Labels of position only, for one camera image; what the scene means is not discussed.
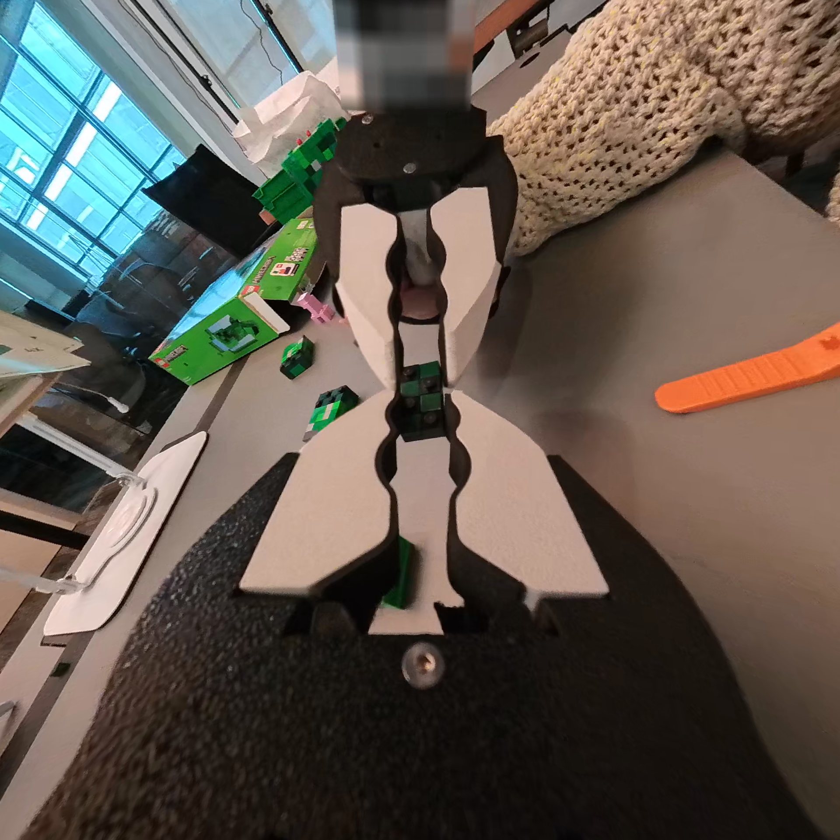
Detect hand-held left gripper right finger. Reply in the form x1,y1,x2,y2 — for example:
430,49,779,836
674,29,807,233
446,390,610,633

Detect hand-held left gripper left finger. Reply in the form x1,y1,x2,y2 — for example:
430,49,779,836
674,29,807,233
238,390,403,633

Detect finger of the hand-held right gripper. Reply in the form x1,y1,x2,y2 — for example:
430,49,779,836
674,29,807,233
338,202,403,389
428,187,505,389

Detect green lego face block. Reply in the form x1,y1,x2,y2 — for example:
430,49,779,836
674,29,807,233
381,535,417,610

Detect dark green lego assembly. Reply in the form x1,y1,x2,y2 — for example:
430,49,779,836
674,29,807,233
399,361,448,442

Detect person's right forearm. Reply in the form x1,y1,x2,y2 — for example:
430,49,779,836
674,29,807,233
489,0,840,258

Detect pink lego pig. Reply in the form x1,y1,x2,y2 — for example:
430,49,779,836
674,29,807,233
293,290,336,326

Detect green lego creeper figure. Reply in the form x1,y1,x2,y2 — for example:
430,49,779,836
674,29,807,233
282,118,347,198

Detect dark green lego cube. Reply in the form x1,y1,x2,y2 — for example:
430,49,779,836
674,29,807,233
280,336,315,380

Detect green lego block dark studs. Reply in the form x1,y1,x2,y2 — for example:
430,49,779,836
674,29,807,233
303,386,361,442

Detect green cardboard lego box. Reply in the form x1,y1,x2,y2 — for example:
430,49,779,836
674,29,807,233
150,217,329,387

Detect open lego instruction booklet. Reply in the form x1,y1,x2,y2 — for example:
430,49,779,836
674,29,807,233
0,311,93,395

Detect person's right hand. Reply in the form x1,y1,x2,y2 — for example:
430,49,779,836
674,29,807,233
400,276,444,321

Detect white paper sheets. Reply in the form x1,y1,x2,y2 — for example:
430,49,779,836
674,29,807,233
233,71,342,178

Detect white book stand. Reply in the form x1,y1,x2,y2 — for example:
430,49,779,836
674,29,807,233
0,413,210,637

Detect dark office chairs row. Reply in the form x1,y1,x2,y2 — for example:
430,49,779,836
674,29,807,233
26,217,250,434

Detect orange brick separator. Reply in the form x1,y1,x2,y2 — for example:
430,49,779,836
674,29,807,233
655,322,840,414

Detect white hanging cord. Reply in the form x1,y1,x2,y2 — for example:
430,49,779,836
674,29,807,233
66,384,131,414

